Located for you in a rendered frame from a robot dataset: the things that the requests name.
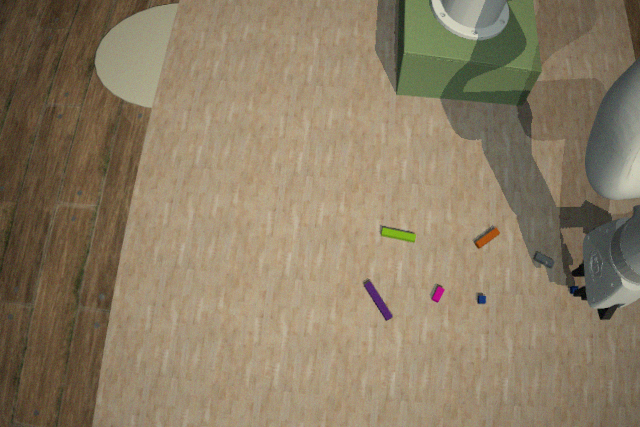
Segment magenta rod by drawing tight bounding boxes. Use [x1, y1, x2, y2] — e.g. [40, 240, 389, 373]
[432, 286, 445, 303]

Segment grey rod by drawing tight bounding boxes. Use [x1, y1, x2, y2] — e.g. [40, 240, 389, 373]
[533, 253, 555, 269]

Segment purple rod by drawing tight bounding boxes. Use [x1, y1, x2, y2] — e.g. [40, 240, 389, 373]
[364, 281, 393, 321]

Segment lime green rectangular bar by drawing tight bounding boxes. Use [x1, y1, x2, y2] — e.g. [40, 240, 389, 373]
[381, 228, 416, 243]

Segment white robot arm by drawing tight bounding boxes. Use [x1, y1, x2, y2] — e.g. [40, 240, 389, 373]
[430, 0, 640, 283]

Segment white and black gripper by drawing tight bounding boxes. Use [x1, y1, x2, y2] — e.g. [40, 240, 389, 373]
[572, 218, 640, 320]

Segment orange rod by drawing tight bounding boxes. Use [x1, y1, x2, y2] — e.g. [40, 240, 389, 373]
[475, 228, 500, 249]

